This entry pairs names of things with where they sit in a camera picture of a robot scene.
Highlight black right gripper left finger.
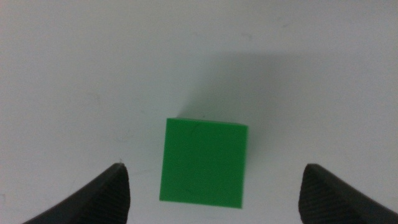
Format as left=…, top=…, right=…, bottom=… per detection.
left=21, top=162, right=131, bottom=224

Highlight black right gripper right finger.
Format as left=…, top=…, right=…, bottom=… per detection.
left=298, top=163, right=398, bottom=224

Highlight green cube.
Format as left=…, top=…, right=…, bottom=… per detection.
left=159, top=117, right=249, bottom=209

